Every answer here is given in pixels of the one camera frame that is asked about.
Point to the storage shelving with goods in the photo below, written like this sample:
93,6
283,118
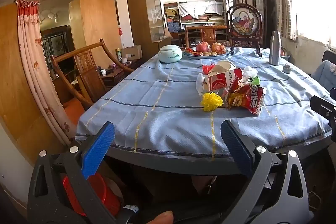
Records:
173,19

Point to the wooden armchair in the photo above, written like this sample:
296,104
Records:
89,74

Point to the round embroidered table screen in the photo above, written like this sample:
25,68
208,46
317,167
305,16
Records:
244,20

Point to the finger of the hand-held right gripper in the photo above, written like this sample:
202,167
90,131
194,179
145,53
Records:
332,129
321,106

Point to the tall wooden cabinet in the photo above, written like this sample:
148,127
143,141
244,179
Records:
97,24

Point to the red snack packet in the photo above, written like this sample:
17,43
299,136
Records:
249,100

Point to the red plastic basket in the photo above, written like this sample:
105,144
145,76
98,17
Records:
89,197

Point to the blue rimmed fruit plate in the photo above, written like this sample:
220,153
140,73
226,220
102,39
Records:
191,56

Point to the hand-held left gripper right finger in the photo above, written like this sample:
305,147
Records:
236,150

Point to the steel bottle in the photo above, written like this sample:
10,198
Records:
275,49

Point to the red pomegranate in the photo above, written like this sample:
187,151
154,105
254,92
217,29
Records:
219,48
203,47

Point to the green packet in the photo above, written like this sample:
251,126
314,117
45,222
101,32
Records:
254,81

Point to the blue plastic basin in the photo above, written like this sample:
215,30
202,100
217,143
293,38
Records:
285,56

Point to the small white mug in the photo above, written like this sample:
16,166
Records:
103,72

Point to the red hanging ornament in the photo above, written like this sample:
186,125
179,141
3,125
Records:
120,30

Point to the pale ceramic lidded jar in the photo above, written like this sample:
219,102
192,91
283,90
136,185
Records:
170,54

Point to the green spray can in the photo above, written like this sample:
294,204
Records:
118,54

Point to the dark carved cabinet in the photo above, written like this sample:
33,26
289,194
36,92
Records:
262,3

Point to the low dark side table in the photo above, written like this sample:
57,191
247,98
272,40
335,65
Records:
115,77

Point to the small stacked grey lid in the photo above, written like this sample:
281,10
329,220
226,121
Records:
287,68

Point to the red foam fruit net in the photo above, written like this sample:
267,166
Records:
208,69

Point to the light blue garment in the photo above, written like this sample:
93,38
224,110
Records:
324,74

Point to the cardboard box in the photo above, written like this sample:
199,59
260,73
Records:
132,53

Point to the blue checked tablecloth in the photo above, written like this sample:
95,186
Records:
162,98

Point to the carved wooden chair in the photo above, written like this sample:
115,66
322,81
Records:
208,35

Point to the pink floral curtain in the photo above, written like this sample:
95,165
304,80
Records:
36,61

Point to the white printed paper cup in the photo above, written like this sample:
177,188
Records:
224,66

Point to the white dust cloth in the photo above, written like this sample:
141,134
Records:
202,7

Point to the white plastic bag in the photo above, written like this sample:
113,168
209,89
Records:
249,73

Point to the red cardboard carton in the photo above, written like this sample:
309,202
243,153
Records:
223,79

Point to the dark lattice room screen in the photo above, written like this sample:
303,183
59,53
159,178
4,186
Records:
55,43

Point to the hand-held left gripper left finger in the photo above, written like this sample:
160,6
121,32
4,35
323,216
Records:
98,150

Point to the pile of walnuts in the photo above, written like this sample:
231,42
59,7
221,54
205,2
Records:
206,53

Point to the yellow pompom ball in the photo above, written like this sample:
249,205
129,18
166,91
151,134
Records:
211,102

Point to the glass door wooden cabinet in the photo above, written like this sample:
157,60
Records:
139,16

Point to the red shiny packet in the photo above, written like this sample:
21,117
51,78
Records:
189,50

